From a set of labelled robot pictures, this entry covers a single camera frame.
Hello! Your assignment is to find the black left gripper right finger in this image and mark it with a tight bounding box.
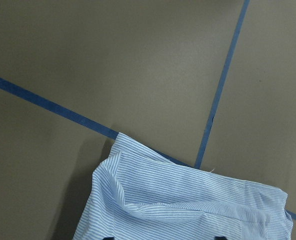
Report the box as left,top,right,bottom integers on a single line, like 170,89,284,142
214,236,227,240

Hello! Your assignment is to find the light blue striped shirt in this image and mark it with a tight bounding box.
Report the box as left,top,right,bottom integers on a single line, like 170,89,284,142
74,133,293,240

